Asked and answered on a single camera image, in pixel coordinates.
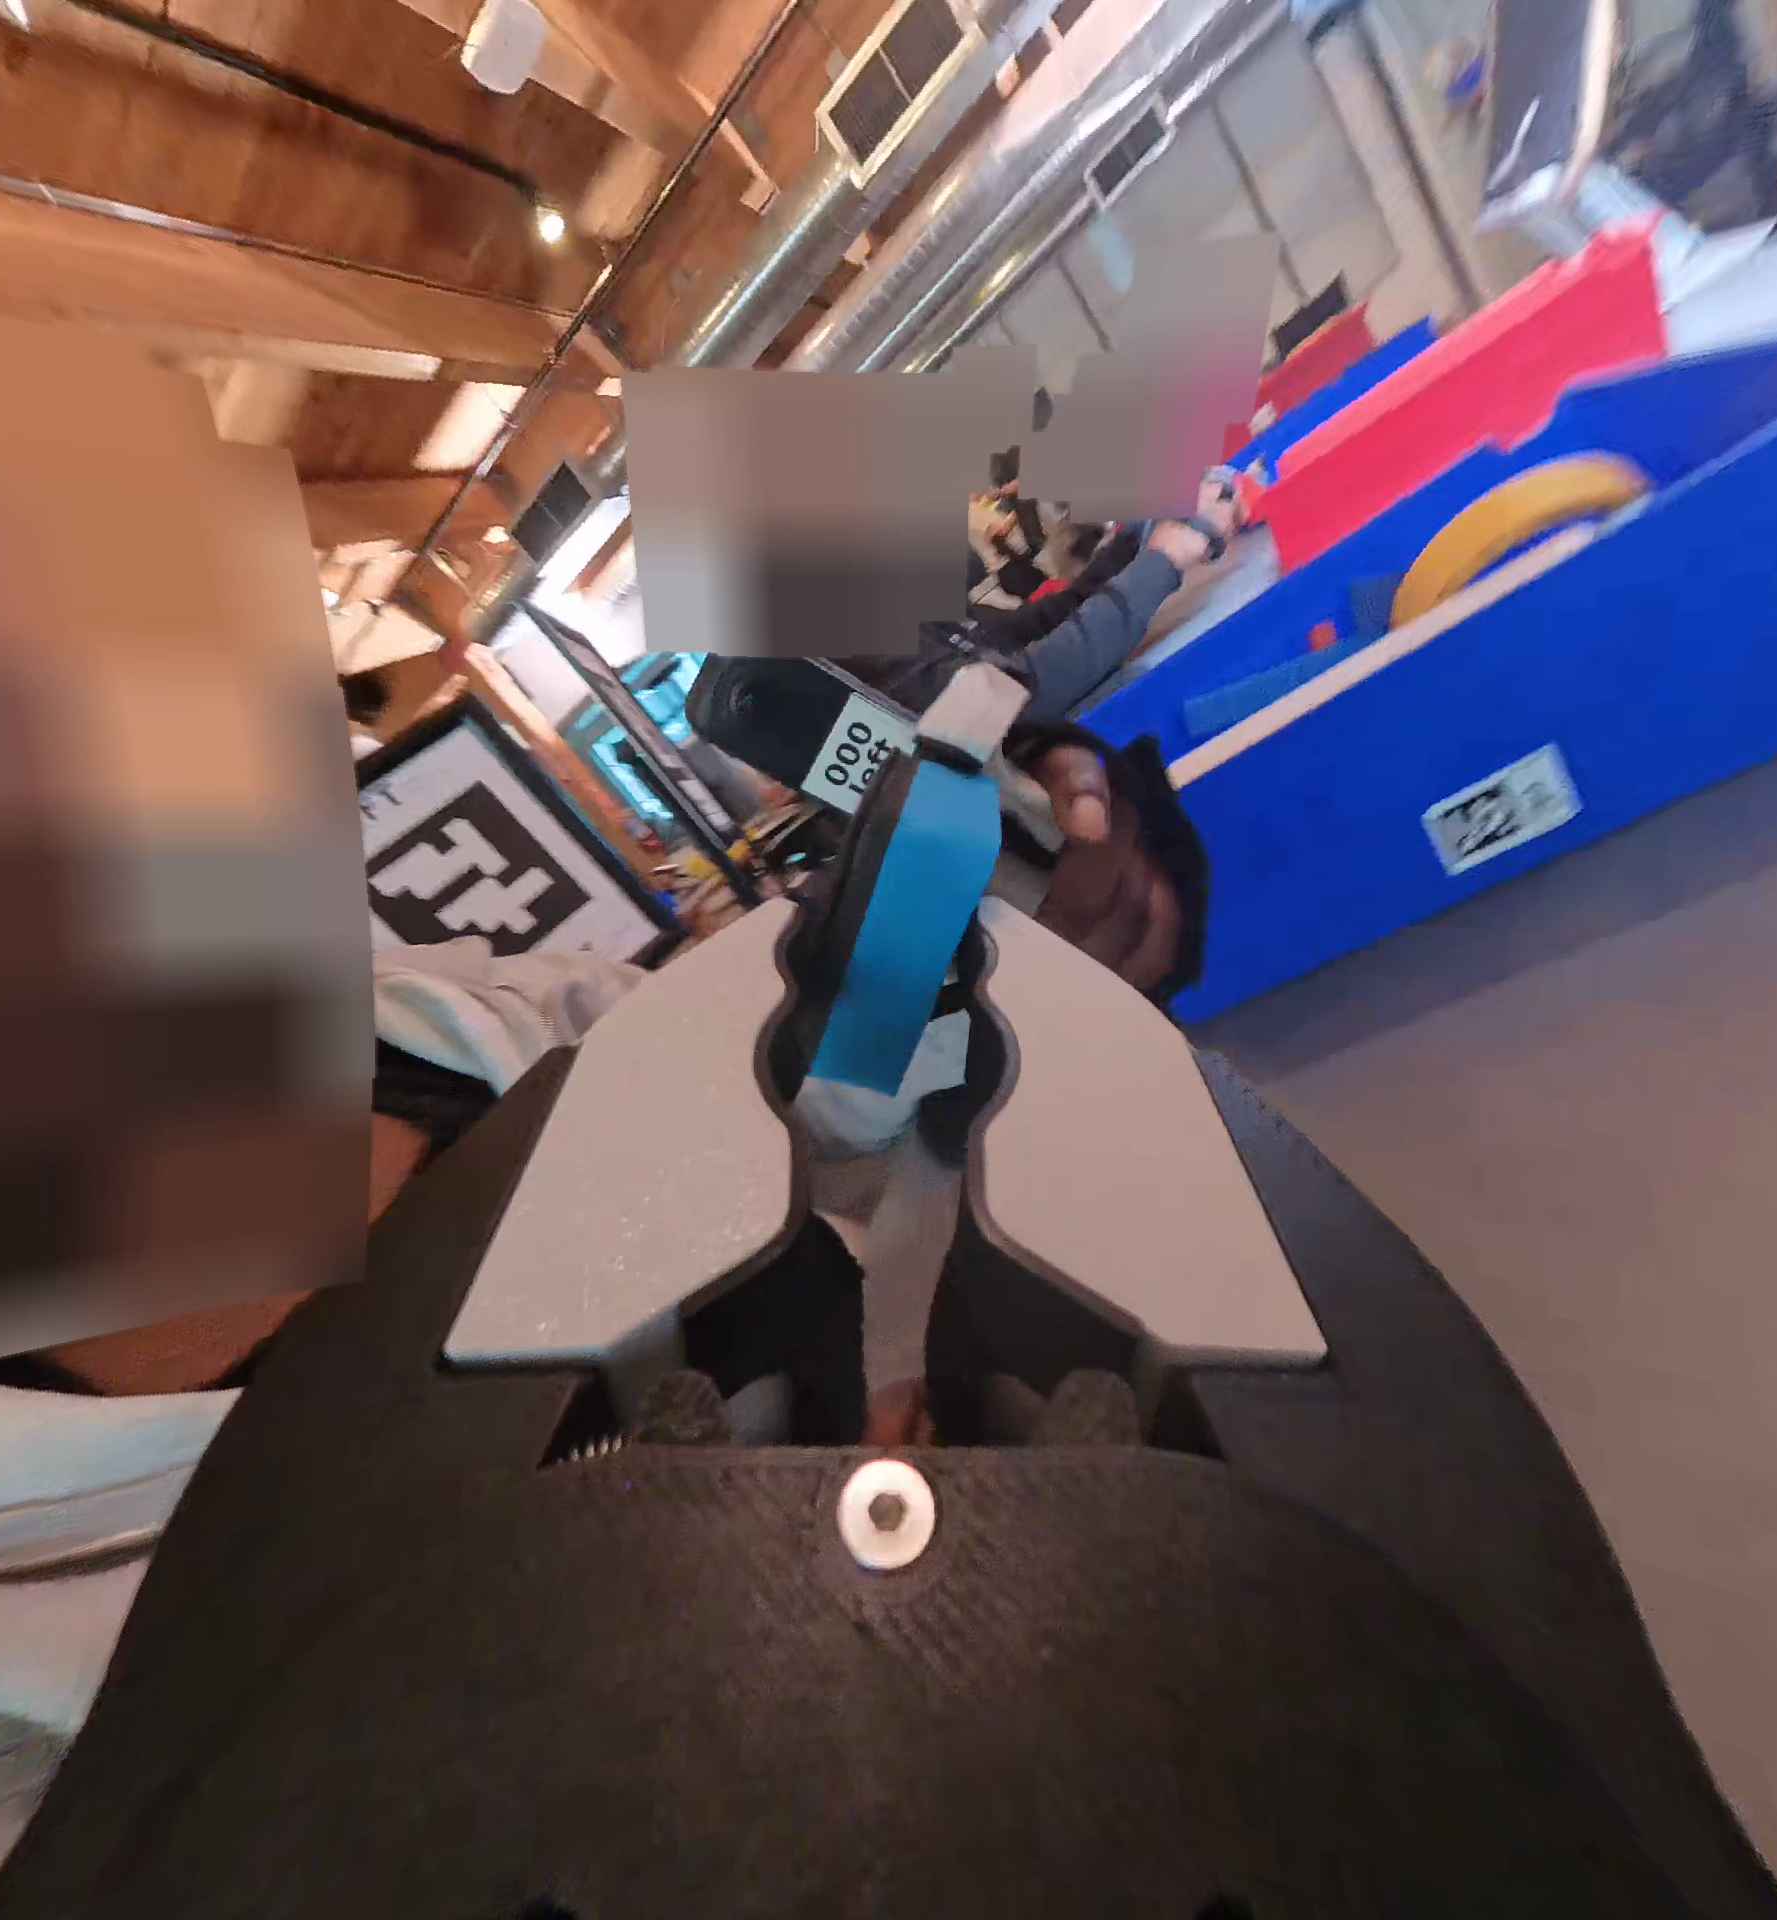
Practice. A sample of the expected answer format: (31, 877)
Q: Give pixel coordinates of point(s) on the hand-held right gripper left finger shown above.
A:
(628, 1190)

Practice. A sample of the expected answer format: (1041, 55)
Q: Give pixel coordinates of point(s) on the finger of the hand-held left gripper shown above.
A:
(976, 715)
(867, 1122)

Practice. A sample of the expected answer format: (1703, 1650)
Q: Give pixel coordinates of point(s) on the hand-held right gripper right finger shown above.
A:
(1161, 1204)

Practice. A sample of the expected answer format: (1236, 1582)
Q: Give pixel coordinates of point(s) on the light blue block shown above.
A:
(914, 928)

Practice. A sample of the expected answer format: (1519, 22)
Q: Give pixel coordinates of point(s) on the blue plastic bin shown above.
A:
(1580, 715)

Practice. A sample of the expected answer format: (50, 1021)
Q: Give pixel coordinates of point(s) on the person's left hand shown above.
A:
(1106, 877)

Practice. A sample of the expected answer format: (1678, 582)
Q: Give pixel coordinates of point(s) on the black overhead pole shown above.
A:
(628, 729)

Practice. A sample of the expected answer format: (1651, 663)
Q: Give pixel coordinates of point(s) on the person's black shirt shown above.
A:
(433, 1089)

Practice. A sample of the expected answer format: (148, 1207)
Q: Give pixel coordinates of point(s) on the dark blue block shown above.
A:
(1373, 611)

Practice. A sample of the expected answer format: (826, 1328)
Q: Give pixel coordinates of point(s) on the red plastic bin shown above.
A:
(1475, 400)
(1315, 358)

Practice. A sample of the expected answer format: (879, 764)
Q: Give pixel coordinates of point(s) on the yellow tape roll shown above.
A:
(1519, 528)

